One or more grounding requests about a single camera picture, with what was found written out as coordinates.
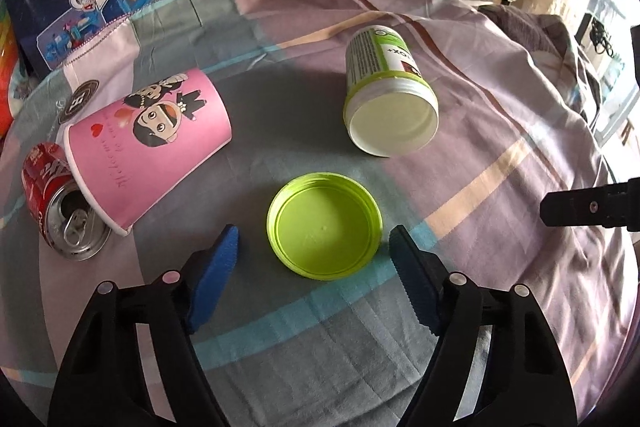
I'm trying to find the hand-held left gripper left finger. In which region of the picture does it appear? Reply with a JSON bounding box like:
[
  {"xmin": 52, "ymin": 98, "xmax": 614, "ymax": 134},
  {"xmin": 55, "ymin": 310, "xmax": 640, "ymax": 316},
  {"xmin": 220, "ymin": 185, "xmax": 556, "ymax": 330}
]
[{"xmin": 47, "ymin": 223, "xmax": 240, "ymax": 427}]

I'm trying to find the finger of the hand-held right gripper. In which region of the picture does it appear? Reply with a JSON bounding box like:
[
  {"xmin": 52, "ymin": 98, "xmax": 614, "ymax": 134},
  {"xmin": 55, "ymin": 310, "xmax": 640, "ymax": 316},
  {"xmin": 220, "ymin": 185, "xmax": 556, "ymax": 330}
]
[{"xmin": 540, "ymin": 176, "xmax": 640, "ymax": 233}]

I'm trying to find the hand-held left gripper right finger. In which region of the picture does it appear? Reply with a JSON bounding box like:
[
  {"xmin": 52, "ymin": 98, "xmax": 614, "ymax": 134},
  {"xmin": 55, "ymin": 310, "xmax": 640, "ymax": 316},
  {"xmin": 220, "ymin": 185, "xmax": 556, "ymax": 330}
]
[{"xmin": 389, "ymin": 225, "xmax": 576, "ymax": 427}]

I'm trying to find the green plastic lid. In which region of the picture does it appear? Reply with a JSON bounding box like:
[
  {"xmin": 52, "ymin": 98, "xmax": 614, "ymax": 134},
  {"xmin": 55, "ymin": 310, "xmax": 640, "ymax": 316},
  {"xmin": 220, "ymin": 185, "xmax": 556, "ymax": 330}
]
[{"xmin": 266, "ymin": 172, "xmax": 384, "ymax": 281}]

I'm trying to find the pink striped bed sheet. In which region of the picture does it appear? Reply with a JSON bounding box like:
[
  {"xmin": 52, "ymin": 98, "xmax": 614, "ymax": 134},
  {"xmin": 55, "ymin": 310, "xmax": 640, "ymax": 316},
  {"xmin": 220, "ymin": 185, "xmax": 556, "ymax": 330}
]
[{"xmin": 0, "ymin": 0, "xmax": 640, "ymax": 427}]

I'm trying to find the pink cartoon paper cup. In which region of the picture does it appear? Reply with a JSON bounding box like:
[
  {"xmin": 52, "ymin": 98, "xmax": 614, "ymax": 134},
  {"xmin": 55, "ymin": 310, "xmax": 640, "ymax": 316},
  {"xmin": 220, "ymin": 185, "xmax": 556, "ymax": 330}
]
[{"xmin": 62, "ymin": 68, "xmax": 234, "ymax": 237}]

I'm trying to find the purple floral blanket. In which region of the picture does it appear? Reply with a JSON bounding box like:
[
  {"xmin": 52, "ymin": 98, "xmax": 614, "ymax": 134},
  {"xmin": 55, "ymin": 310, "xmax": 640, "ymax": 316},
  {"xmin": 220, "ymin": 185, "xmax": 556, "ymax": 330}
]
[{"xmin": 479, "ymin": 3, "xmax": 602, "ymax": 124}]

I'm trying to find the red soda can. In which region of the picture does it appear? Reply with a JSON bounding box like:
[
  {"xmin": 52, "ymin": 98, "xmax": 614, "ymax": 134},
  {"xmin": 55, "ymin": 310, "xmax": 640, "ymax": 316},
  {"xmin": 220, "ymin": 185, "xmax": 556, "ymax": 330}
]
[{"xmin": 21, "ymin": 142, "xmax": 114, "ymax": 263}]

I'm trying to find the dark round sticker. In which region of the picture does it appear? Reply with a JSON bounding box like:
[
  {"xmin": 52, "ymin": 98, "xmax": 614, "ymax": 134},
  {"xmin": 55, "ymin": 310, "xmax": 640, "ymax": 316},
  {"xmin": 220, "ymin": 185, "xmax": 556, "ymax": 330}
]
[{"xmin": 57, "ymin": 79, "xmax": 104, "ymax": 126}]

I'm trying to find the white jar with green label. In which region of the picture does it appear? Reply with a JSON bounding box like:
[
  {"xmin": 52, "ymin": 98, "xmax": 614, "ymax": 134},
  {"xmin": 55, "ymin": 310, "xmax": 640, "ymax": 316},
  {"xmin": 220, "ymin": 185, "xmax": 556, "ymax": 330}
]
[{"xmin": 342, "ymin": 24, "xmax": 440, "ymax": 158}]

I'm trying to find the colourful plastic toy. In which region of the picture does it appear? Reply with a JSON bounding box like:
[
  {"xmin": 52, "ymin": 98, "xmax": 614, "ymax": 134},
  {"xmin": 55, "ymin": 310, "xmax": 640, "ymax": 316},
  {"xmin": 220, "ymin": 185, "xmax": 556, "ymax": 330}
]
[{"xmin": 0, "ymin": 9, "xmax": 22, "ymax": 135}]

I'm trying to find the black cable bundle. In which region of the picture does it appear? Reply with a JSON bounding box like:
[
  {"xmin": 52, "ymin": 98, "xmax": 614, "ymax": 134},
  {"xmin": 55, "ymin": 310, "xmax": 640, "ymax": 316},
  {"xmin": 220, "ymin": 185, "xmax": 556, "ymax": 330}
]
[{"xmin": 587, "ymin": 17, "xmax": 619, "ymax": 58}]

